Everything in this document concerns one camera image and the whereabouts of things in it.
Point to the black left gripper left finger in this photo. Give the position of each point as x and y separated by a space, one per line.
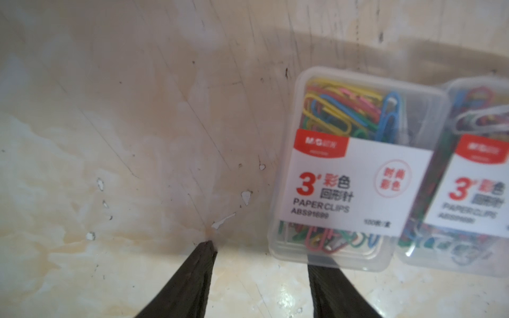
186 293

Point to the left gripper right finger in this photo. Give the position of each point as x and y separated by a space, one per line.
333 295

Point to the paper clip box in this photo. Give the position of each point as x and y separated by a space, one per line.
459 220
354 156

